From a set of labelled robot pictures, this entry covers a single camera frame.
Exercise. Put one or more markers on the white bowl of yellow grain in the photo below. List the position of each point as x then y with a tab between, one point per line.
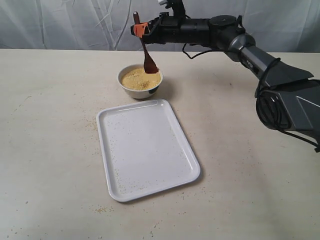
137	83

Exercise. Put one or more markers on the brown wooden spoon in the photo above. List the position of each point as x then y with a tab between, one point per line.
149	65

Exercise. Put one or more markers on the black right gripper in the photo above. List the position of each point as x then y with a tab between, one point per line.
167	29

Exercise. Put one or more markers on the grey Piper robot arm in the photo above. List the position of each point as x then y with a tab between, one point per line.
287	97

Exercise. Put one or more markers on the white backdrop curtain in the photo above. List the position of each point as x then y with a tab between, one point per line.
276	25

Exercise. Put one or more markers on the white rectangular tray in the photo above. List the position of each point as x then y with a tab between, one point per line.
144	150

